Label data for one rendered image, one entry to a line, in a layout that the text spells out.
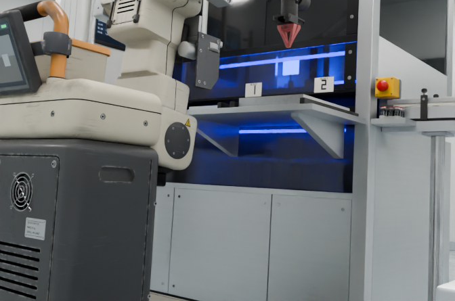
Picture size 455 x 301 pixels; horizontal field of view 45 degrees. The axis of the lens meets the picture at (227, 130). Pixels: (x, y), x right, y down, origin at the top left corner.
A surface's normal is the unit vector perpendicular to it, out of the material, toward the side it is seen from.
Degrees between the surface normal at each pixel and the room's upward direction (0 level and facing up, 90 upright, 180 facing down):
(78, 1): 90
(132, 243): 90
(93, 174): 90
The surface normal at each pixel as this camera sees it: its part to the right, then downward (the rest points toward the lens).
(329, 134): 0.79, -0.01
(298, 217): -0.62, -0.11
